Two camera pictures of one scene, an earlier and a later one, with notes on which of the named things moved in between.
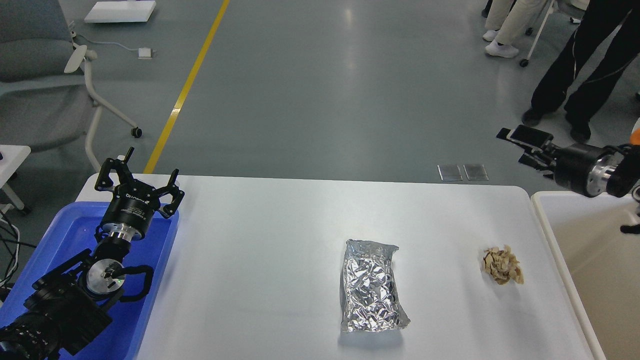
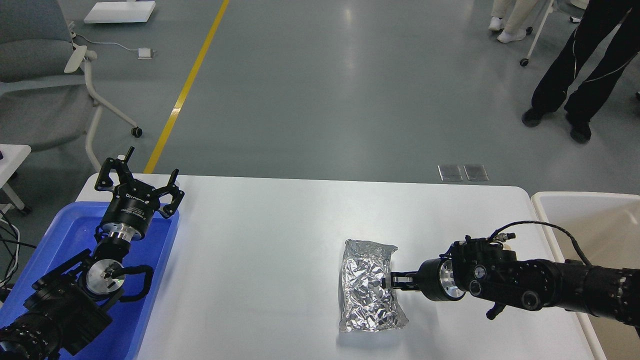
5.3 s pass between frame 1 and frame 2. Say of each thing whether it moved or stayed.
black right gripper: moved
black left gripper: stayed
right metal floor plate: stayed
